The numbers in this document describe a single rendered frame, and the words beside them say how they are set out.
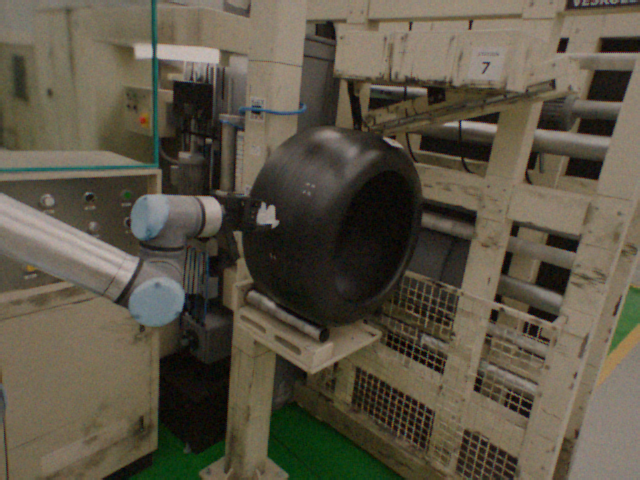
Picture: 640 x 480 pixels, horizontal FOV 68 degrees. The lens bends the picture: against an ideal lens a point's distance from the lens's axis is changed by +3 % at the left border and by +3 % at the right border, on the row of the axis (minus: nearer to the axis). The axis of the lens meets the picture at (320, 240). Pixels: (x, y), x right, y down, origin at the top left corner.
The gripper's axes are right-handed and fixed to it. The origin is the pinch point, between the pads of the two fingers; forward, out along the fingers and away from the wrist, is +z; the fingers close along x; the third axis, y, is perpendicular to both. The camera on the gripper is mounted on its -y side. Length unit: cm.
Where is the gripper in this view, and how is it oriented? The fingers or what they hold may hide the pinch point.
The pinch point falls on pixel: (273, 224)
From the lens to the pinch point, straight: 121.6
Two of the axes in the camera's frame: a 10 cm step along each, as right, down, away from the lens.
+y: 1.8, -9.6, -2.1
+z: 6.5, -0.4, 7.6
